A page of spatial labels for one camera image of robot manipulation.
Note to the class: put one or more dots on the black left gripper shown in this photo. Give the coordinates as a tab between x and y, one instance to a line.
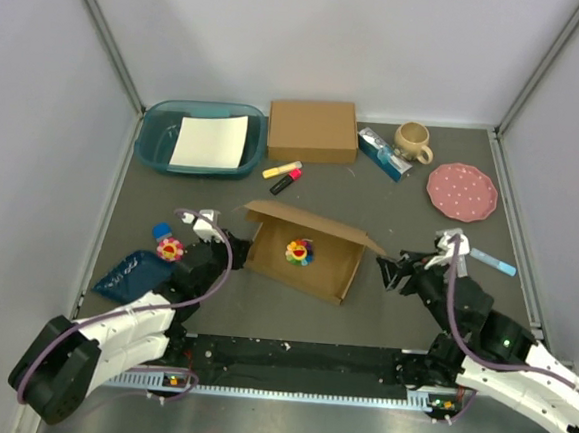
240	251

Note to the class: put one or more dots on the closed brown cardboard box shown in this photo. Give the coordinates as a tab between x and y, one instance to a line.
312	132

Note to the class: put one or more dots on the white paper sheet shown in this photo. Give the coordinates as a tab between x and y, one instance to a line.
210	143

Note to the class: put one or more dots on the teal plastic bin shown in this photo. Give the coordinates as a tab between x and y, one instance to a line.
160	128

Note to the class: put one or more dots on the light blue marker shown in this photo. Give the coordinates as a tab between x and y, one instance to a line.
495	263

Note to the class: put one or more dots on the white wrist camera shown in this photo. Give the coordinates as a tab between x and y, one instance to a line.
203	225
451	248

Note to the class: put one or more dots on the dark blue patterned pouch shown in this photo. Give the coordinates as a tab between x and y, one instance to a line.
132	277

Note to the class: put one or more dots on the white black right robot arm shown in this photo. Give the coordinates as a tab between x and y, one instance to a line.
482	349

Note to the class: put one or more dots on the green yellow plush flower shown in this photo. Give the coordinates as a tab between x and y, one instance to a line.
300	252

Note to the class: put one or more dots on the blue toothbrush package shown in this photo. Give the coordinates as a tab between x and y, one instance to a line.
382	154

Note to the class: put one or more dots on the yellow highlighter pen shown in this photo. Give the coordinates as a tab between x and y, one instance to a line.
281	170

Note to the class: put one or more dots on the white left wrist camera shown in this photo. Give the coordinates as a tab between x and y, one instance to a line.
203	225

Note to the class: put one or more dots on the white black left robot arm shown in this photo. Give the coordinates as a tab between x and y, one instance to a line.
69	359

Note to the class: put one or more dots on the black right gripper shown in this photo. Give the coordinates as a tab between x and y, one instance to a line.
412	262

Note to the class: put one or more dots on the pink dotted plate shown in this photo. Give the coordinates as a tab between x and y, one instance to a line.
462	192

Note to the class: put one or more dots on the brown cardboard box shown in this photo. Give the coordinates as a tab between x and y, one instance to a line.
338	249
312	132

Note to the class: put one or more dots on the beige ceramic mug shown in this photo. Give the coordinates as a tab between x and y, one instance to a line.
412	141

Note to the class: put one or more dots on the pink plush flower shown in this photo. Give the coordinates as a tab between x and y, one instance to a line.
170	249

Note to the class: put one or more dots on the black pink highlighter pen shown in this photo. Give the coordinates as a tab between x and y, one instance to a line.
285	181

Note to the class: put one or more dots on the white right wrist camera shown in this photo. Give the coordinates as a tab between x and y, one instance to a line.
451	248

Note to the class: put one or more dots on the grey slotted cable duct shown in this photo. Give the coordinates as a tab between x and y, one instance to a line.
164	382

